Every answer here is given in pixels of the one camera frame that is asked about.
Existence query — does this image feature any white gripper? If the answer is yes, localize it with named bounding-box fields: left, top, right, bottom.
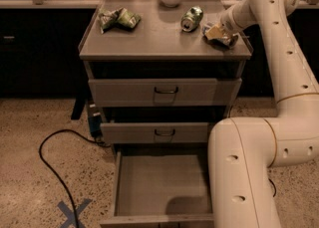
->
left=204, top=6, right=247, bottom=40

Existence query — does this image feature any silver redbull can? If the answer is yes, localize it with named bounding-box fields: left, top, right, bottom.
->
left=201, top=22, right=238, bottom=48

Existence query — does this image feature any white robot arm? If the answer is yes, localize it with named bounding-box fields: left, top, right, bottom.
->
left=207, top=0, right=319, bottom=228

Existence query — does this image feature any green soda can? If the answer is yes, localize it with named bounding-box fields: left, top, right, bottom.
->
left=180, top=6, right=203, bottom=32

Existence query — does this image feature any grey top drawer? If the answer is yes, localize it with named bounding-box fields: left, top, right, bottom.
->
left=89, top=78, right=241, bottom=108

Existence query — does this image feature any grey drawer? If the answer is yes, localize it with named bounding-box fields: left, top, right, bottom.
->
left=89, top=78, right=241, bottom=108
left=101, top=122, right=211, bottom=144
left=100, top=148, right=214, bottom=228

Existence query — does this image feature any grey drawer cabinet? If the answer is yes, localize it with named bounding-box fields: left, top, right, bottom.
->
left=80, top=0, right=251, bottom=148

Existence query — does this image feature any grey middle drawer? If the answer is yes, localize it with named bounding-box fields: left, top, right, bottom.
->
left=101, top=122, right=211, bottom=144

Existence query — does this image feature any grey bottom drawer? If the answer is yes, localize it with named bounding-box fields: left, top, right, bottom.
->
left=100, top=148, right=214, bottom=228

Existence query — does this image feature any green chip bag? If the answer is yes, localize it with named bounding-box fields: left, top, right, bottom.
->
left=98, top=8, right=142, bottom=33

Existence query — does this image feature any black power box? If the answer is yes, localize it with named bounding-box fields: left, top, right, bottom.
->
left=87, top=103, right=102, bottom=138

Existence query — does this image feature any dark counter with cabinets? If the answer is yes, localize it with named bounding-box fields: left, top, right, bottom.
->
left=0, top=8, right=319, bottom=99

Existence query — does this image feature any blue tape cross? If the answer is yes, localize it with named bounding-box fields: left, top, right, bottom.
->
left=58, top=198, right=92, bottom=228

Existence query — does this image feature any black floor cable left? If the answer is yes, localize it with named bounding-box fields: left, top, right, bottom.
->
left=38, top=128, right=113, bottom=228

